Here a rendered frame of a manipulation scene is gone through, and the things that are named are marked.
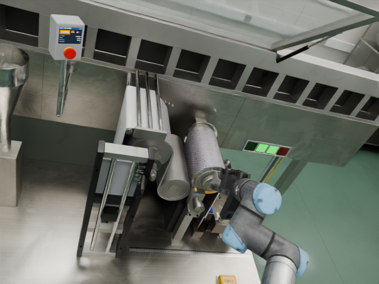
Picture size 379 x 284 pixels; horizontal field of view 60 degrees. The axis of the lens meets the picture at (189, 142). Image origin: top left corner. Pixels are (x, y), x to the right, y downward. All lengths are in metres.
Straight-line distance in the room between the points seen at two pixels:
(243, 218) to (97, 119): 0.79
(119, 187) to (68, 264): 0.39
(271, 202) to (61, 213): 0.88
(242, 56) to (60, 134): 0.82
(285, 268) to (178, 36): 0.84
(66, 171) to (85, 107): 0.34
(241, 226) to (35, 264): 0.76
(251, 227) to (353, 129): 1.04
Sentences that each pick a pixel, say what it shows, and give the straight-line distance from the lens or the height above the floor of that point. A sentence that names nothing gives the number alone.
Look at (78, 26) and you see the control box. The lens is 0.90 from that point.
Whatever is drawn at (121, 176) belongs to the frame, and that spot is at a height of 1.32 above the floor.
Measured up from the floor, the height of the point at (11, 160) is 1.16.
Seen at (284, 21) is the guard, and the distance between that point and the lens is 1.10.
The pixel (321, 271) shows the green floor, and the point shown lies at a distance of 3.09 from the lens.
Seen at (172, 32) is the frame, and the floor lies 1.63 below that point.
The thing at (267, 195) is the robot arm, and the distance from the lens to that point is 0.88.
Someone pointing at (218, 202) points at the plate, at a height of 1.03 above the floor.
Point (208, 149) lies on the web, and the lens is 1.26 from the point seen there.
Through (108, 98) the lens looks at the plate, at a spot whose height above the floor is 1.30.
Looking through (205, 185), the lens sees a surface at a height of 1.24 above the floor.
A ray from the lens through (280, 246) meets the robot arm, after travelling 0.91.
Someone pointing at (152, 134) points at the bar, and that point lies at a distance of 1.01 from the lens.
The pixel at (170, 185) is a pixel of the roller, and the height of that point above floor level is 1.19.
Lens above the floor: 2.07
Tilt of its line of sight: 37 degrees down
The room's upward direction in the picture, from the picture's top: 23 degrees clockwise
